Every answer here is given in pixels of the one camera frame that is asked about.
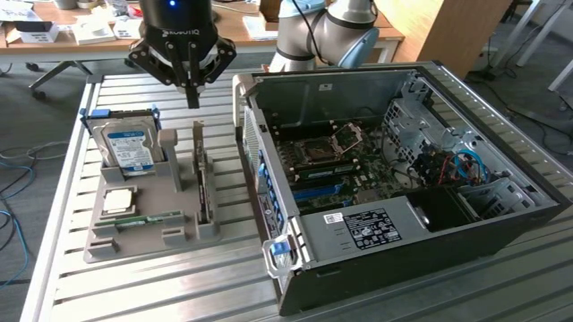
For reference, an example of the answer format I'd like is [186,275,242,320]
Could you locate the red wire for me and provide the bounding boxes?
[436,156,452,184]

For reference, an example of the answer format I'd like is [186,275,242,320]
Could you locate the grey parts rack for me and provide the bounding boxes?
[82,129,224,264]

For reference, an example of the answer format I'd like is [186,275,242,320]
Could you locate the blue wire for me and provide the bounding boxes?
[451,150,491,185]

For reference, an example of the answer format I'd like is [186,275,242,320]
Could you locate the CPU socket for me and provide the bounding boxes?
[295,137,340,165]

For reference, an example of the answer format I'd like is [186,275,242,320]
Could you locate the silver perforated drive cage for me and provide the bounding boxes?
[381,97,452,162]

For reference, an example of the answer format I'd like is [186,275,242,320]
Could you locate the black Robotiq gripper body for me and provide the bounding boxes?
[137,0,220,73]

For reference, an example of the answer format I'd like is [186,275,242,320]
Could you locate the green Dell motherboard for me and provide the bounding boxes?
[272,127,421,215]

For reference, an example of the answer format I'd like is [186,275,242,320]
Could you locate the flat white box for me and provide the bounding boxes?
[70,15,117,46]

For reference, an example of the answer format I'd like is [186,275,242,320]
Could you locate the brown cardboard flap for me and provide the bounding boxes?
[0,21,22,48]

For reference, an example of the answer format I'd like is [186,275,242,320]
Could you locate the hard disk with blue carrier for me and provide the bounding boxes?
[79,106,162,177]

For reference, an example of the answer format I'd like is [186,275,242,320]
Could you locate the silver disk bay tray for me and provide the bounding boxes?
[455,177,538,221]

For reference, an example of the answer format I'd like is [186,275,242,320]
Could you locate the silver CPU chip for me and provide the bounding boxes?
[101,189,134,215]

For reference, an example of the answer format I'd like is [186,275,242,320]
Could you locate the white paper stack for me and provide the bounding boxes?
[242,15,279,42]

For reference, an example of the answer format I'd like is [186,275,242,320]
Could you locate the white table leg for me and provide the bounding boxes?
[515,0,573,67]

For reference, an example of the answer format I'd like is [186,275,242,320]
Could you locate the black Nvidia graphics card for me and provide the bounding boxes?
[190,119,216,225]

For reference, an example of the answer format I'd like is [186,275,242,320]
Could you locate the white box black lid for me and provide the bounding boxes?
[11,20,59,44]

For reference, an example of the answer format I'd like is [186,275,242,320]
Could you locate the small white box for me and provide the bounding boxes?
[110,18,146,40]

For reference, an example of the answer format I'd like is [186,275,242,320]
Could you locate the grey floor cable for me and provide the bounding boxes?
[0,140,70,162]

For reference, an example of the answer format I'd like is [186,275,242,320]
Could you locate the wooden cabinet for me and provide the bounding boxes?
[392,0,514,80]

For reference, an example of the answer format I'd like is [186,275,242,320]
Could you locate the loose printed papers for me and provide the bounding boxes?
[0,5,38,23]

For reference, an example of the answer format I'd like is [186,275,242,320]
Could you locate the grey blue case latch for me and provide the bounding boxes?
[261,233,301,280]

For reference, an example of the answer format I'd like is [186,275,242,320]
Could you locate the silver power supply unit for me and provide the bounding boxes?
[297,196,428,262]

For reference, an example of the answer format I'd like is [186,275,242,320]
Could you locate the blue floor cable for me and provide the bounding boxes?
[0,160,35,289]

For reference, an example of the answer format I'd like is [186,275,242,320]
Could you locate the blue expansion slot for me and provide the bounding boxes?
[292,184,345,202]

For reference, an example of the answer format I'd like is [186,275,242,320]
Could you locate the open black PC case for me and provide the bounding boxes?
[230,60,573,318]

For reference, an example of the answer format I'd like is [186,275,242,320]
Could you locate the green RAM stick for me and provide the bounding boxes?
[297,162,359,180]
[96,210,184,229]

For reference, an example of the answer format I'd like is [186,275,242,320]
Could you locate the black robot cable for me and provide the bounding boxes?
[289,0,335,67]

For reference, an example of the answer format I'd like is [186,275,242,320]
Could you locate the white printed package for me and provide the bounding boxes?
[106,0,134,17]

